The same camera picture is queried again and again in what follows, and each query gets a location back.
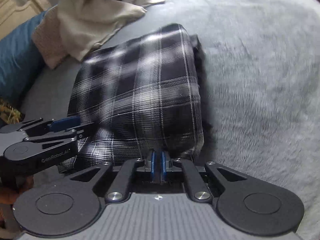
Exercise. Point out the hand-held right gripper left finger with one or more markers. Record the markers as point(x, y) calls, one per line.
point(153, 166)

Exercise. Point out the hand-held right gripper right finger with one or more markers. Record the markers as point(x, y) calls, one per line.
point(164, 166)

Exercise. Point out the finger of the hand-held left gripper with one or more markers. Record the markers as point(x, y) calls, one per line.
point(65, 123)
point(62, 136)

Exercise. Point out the black white plaid shirt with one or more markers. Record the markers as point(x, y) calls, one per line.
point(150, 92)

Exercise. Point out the person's left hand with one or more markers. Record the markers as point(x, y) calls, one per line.
point(10, 192)

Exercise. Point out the pink checked knit cloth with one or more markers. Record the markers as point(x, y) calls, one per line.
point(47, 42)

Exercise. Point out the blue duvet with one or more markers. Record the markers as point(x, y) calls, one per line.
point(17, 55)

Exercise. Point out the cream knit sweater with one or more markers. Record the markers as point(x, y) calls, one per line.
point(87, 22)

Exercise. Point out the cream carved headboard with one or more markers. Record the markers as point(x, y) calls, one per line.
point(17, 7)

